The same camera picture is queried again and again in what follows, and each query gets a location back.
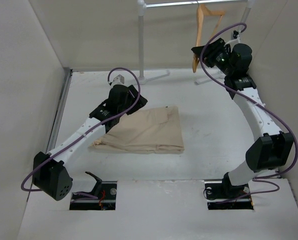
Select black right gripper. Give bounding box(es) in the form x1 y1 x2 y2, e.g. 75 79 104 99
191 38 234 76

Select beige trousers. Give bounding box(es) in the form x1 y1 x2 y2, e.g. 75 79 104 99
89 105 185 154

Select white clothes rack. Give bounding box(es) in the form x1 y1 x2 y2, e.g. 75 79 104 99
137 0 256 84

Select wooden clothes hanger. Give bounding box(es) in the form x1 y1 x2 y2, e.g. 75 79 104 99
191 1 226 74

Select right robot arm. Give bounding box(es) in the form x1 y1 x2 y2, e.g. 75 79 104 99
191 38 295 201

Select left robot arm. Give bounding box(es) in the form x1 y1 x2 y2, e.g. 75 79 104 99
32 84 148 201

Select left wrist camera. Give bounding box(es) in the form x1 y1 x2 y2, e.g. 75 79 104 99
108 74 125 88

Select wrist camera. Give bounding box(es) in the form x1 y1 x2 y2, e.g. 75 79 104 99
108 74 125 88
224 30 242 46

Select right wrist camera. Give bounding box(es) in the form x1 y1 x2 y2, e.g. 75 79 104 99
224 30 242 46

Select left aluminium frame rail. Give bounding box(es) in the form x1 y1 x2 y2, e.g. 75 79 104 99
45 67 73 153

